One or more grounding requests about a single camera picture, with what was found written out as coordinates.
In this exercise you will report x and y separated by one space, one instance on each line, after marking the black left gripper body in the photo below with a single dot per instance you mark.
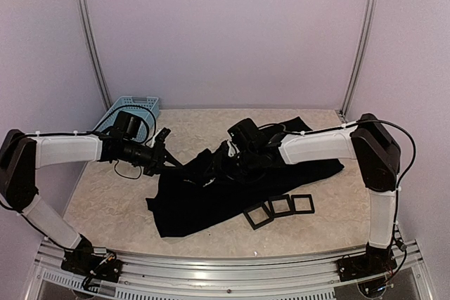
151 161

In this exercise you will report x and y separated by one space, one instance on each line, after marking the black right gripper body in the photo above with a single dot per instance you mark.
236 168

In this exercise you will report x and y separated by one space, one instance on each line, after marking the black garment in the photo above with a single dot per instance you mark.
201 195

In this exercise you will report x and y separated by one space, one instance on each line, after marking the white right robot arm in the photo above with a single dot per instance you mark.
366 141

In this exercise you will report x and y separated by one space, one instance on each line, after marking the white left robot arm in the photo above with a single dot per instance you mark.
26 157

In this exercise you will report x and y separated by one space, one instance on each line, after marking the light blue plastic basket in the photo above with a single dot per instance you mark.
147 108

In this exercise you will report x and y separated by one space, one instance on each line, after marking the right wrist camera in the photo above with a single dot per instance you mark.
245 135

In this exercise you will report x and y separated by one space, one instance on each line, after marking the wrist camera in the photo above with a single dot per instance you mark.
126 126
245 135

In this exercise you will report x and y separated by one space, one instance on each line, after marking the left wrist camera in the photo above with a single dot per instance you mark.
126 126

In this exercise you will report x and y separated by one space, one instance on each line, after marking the left black square frame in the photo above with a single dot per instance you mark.
258 215

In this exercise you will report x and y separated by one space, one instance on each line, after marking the black square frame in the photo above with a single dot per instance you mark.
302 204
258 215
280 206

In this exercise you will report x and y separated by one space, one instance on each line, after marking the middle black square frame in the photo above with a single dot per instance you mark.
280 206

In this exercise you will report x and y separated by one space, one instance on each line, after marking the right black square frame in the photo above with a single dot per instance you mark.
302 204

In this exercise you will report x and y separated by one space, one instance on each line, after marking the front aluminium rail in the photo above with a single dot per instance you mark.
145 276

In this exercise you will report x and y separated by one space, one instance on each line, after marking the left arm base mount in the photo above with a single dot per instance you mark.
93 263

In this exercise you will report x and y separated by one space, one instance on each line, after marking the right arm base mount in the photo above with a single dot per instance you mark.
372 262

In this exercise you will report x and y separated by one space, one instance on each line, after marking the right aluminium corner post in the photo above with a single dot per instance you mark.
369 13

